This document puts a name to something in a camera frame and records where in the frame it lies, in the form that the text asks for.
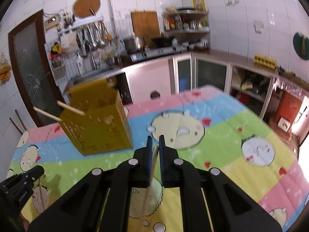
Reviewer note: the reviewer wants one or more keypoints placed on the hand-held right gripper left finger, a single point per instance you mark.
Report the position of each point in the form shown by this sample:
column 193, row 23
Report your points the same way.
column 149, row 160

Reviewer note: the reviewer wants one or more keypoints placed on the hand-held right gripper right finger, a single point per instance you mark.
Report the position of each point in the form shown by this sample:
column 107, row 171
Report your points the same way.
column 161, row 160

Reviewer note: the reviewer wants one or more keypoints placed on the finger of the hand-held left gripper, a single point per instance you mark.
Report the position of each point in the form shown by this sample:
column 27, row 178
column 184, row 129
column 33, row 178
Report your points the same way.
column 33, row 172

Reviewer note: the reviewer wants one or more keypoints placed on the wooden chopstick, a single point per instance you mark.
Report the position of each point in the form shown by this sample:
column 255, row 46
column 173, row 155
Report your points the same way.
column 147, row 198
column 48, row 114
column 72, row 108

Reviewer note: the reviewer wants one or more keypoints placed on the yellow perforated utensil holder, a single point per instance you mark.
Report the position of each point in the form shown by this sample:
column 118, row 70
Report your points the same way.
column 96, row 125

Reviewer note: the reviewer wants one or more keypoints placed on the row of hanging kitchen utensils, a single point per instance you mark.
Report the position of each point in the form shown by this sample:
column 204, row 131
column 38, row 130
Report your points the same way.
column 95, row 37

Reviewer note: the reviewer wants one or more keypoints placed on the printed cartoon blanket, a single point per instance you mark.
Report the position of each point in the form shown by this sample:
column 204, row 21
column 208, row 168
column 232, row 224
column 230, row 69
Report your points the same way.
column 217, row 135

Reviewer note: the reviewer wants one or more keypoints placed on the dark round object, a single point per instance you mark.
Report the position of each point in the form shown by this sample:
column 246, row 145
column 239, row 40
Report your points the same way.
column 155, row 94

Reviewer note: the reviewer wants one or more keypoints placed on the kitchen counter cabinets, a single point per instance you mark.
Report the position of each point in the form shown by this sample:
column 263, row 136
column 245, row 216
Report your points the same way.
column 149, row 77

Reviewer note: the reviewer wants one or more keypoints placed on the stainless steel sink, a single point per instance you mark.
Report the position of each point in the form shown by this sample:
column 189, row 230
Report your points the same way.
column 99, row 73

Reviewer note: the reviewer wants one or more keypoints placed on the hanging plastic food bag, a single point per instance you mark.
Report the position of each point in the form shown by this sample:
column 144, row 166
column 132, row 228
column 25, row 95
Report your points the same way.
column 4, row 70

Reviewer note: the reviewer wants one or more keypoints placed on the dark wooden glass door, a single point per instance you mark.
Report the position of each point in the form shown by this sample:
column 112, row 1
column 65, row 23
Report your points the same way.
column 31, row 65

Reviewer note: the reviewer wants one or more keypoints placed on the gas stove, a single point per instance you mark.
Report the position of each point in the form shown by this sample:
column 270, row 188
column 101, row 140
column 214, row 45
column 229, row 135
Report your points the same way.
column 154, row 53

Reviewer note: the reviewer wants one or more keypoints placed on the white soap dispenser bottle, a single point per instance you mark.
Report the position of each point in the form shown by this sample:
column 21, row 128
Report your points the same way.
column 80, row 65

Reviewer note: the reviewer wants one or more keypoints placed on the metal faucet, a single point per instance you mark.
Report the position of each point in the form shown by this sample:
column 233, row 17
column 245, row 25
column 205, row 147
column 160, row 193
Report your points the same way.
column 92, row 58

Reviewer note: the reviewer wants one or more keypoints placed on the steel cooking pot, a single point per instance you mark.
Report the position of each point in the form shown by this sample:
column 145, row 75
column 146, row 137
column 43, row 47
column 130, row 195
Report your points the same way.
column 134, row 44

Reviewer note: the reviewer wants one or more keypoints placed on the black wok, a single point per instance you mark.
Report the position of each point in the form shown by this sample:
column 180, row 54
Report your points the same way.
column 163, row 41

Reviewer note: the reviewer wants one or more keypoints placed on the yellow and black hanging item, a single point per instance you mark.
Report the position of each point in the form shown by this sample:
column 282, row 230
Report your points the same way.
column 56, row 48

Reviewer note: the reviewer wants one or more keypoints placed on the metal corner shelf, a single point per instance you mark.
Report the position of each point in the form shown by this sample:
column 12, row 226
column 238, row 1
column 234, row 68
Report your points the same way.
column 185, row 31

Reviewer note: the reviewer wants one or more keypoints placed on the white hanging cloth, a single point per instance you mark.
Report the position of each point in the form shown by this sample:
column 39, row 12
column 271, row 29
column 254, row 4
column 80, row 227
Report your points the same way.
column 68, row 40

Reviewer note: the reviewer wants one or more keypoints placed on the row of condiment bottles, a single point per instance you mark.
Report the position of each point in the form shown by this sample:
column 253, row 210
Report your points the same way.
column 179, row 23

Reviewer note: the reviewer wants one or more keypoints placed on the red cabinet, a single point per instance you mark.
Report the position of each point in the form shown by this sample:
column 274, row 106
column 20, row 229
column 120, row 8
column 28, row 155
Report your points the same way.
column 289, row 106

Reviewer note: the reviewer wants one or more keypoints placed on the yellow egg tray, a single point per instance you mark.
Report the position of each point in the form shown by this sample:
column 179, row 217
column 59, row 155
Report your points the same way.
column 264, row 61

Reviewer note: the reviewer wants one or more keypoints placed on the yellow bowl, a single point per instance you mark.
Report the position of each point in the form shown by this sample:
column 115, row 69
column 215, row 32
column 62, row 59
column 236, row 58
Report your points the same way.
column 170, row 9

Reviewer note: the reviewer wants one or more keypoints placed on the dark shallow pan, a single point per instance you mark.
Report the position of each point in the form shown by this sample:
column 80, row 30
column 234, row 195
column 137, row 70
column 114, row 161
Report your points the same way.
column 185, row 8

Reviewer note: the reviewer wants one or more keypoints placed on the utensil cup with knives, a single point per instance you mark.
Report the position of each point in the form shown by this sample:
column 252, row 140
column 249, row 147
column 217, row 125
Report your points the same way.
column 67, row 20

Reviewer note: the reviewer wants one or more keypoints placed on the round wooden cutting board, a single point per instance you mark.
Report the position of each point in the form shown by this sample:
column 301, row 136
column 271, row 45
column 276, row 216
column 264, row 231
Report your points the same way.
column 87, row 6

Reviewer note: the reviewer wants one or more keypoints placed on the wall controller box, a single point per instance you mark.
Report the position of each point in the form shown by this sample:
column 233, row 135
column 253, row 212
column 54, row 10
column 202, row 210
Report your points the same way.
column 51, row 22

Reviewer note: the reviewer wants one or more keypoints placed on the metal wall rack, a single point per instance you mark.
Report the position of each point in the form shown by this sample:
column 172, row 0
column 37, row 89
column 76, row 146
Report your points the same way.
column 82, row 22

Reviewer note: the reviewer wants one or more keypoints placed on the vertical wall pipe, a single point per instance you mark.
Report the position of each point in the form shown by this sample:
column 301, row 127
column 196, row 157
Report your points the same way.
column 111, row 9

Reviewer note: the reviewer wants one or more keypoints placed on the yellow wall poster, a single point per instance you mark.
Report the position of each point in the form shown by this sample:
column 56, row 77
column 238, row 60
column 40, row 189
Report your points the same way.
column 199, row 4

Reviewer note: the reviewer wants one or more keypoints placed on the white wall socket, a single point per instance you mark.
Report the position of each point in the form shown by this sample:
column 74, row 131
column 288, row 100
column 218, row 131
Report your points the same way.
column 259, row 27

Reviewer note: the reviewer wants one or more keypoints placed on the green round wall decoration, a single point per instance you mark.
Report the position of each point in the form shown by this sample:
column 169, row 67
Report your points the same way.
column 299, row 46

